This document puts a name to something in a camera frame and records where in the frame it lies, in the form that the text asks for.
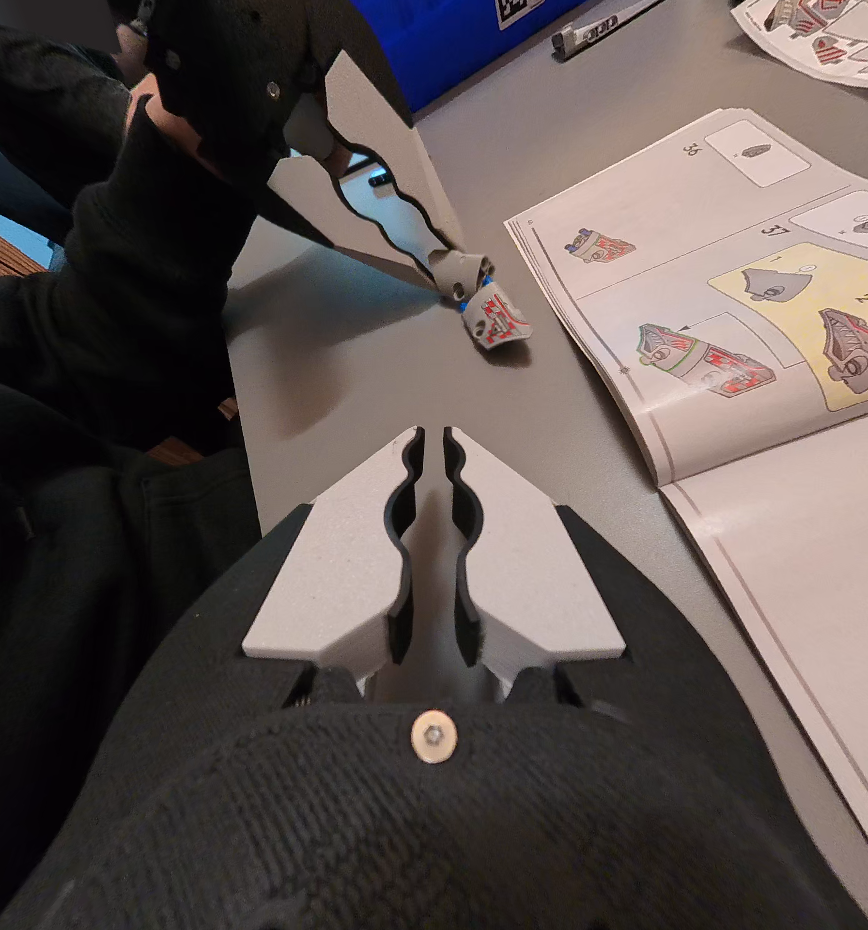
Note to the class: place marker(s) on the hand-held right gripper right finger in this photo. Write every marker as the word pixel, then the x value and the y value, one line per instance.
pixel 543 574

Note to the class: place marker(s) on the person's black hoodie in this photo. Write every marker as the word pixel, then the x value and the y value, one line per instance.
pixel 78 545

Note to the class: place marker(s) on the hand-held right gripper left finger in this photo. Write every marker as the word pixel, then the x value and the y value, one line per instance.
pixel 325 574

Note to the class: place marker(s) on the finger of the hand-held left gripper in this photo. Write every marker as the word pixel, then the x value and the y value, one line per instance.
pixel 383 123
pixel 303 192

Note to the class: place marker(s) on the blue storage bin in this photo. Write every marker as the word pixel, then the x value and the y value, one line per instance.
pixel 448 51

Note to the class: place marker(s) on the grey marker pen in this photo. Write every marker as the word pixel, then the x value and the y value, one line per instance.
pixel 586 33

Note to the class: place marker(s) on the white desk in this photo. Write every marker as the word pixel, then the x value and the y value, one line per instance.
pixel 376 349

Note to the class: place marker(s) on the toy sticker sheet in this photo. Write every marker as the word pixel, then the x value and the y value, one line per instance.
pixel 826 36

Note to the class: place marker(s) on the person's left hand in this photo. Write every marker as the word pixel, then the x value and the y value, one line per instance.
pixel 187 145

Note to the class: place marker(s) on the person's left forearm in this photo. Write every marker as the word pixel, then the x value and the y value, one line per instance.
pixel 150 240

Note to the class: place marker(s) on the grey toy panel red sticker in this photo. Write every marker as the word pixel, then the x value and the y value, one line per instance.
pixel 498 323

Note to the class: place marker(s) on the grey toy connector piece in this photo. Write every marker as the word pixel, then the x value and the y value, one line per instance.
pixel 457 274

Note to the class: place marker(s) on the toy instruction booklet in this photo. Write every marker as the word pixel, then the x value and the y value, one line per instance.
pixel 608 305

